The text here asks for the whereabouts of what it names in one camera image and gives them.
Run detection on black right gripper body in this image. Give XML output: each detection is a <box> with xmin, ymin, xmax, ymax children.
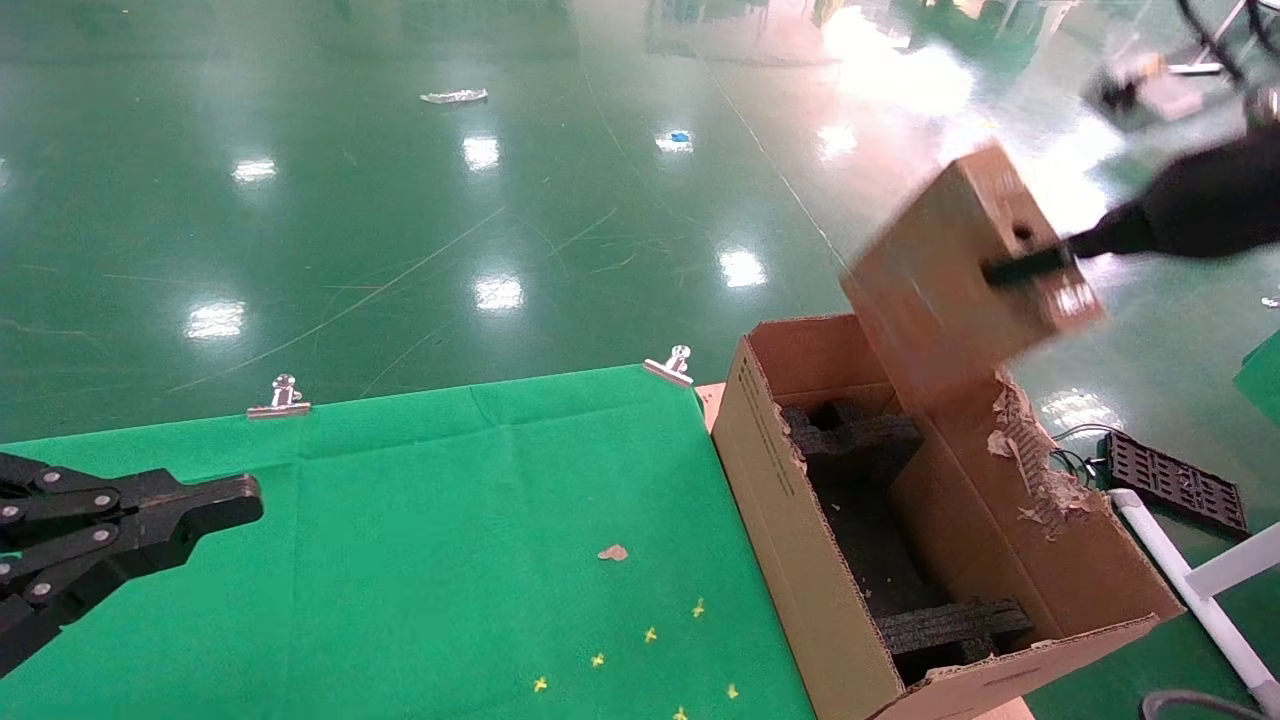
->
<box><xmin>1070</xmin><ymin>128</ymin><xmax>1280</xmax><ymax>263</ymax></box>

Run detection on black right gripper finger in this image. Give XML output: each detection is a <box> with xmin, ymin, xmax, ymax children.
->
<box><xmin>985</xmin><ymin>248</ymin><xmax>1079</xmax><ymax>286</ymax></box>

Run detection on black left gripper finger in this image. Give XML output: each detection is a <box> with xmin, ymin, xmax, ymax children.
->
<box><xmin>0</xmin><ymin>455</ymin><xmax>263</xmax><ymax>531</ymax></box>
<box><xmin>0</xmin><ymin>520</ymin><xmax>193</xmax><ymax>676</ymax></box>

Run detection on small brown cardboard box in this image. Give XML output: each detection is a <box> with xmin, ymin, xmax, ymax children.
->
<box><xmin>840</xmin><ymin>145</ymin><xmax>1106</xmax><ymax>401</ymax></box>

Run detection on large open cardboard carton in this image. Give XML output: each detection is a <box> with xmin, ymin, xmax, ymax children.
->
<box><xmin>712</xmin><ymin>315</ymin><xmax>1186</xmax><ymax>720</ymax></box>

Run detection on silver metal binder clip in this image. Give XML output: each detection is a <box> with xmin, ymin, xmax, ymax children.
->
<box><xmin>642</xmin><ymin>345</ymin><xmax>695</xmax><ymax>389</ymax></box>
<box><xmin>246</xmin><ymin>374</ymin><xmax>312</xmax><ymax>420</ymax></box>

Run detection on white flat stand foot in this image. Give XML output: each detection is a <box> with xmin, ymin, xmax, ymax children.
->
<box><xmin>1163</xmin><ymin>0</ymin><xmax>1253</xmax><ymax>80</ymax></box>

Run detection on bright green cloth corner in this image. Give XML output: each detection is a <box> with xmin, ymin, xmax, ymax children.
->
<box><xmin>1234</xmin><ymin>329</ymin><xmax>1280</xmax><ymax>427</ymax></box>

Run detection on green tablecloth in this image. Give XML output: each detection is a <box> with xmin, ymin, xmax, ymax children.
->
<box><xmin>0</xmin><ymin>365</ymin><xmax>816</xmax><ymax>720</ymax></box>

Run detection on black foam insert block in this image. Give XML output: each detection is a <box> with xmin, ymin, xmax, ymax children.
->
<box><xmin>780</xmin><ymin>400</ymin><xmax>924</xmax><ymax>468</ymax></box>
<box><xmin>877</xmin><ymin>597</ymin><xmax>1034</xmax><ymax>683</ymax></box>

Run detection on black plastic grid tray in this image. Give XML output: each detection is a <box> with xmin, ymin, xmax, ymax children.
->
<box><xmin>1103</xmin><ymin>429</ymin><xmax>1251</xmax><ymax>542</ymax></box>

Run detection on black foam liner sheet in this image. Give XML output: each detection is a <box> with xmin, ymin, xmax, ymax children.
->
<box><xmin>805</xmin><ymin>460</ymin><xmax>953</xmax><ymax>623</ymax></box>

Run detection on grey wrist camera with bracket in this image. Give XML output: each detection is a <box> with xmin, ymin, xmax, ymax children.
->
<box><xmin>1085</xmin><ymin>55</ymin><xmax>1206</xmax><ymax>127</ymax></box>

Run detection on thin dark floor wires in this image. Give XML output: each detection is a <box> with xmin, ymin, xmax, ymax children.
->
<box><xmin>1048</xmin><ymin>423</ymin><xmax>1113</xmax><ymax>488</ymax></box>

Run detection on white pipe frame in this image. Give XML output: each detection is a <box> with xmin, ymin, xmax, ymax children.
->
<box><xmin>1108</xmin><ymin>487</ymin><xmax>1280</xmax><ymax>717</ymax></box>

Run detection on grey curved hose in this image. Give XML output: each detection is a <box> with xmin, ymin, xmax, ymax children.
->
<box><xmin>1140</xmin><ymin>688</ymin><xmax>1267</xmax><ymax>720</ymax></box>

